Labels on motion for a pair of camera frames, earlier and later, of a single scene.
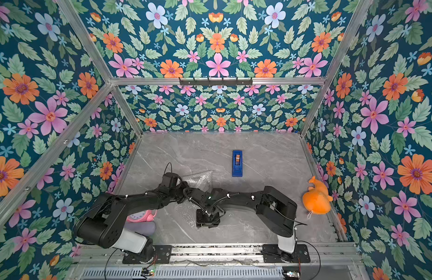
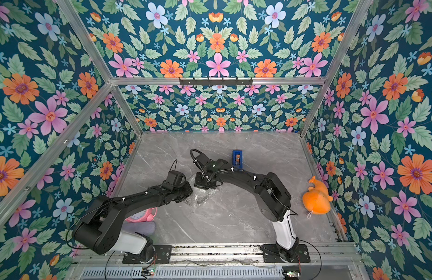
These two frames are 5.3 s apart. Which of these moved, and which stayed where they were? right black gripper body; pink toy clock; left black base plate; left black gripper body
Moved: right black gripper body
Stayed: pink toy clock; left black gripper body; left black base plate
